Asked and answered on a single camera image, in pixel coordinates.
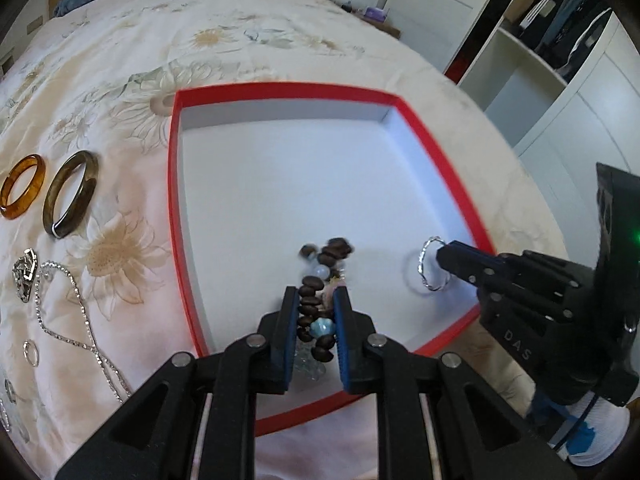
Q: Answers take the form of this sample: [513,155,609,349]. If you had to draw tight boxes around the twisted silver bracelet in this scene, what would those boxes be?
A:
[415,235,452,293]

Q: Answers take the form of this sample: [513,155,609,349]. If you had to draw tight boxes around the silver chain necklace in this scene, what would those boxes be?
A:
[34,259,134,404]

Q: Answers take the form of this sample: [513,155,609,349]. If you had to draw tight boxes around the brown bead bracelet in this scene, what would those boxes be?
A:
[292,236,356,380]

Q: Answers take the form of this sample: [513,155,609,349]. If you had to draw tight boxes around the amber bangle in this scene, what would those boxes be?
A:
[0,153,48,221]

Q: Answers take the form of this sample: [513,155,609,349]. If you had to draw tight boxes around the dark brown jade bangle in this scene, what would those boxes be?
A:
[42,150,99,240]

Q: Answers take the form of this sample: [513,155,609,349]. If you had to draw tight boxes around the red jewelry box tray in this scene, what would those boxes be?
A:
[167,79,497,438]

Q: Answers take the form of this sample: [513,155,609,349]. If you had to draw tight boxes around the gloved right hand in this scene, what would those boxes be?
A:
[525,389,631,467]

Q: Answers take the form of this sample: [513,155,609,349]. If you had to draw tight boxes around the floral beige bedspread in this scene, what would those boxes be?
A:
[1,0,566,479]

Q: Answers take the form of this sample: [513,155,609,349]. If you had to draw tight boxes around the hanging clothes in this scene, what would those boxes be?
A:
[513,0,613,81]

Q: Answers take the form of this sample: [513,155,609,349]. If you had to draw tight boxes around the white wardrobe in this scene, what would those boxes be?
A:
[322,0,640,281]

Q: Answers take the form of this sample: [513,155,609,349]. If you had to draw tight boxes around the wooden nightstand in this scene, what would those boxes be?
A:
[341,3,401,40]

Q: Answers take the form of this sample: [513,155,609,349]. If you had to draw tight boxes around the purple tissue box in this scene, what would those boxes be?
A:
[362,6,387,23]

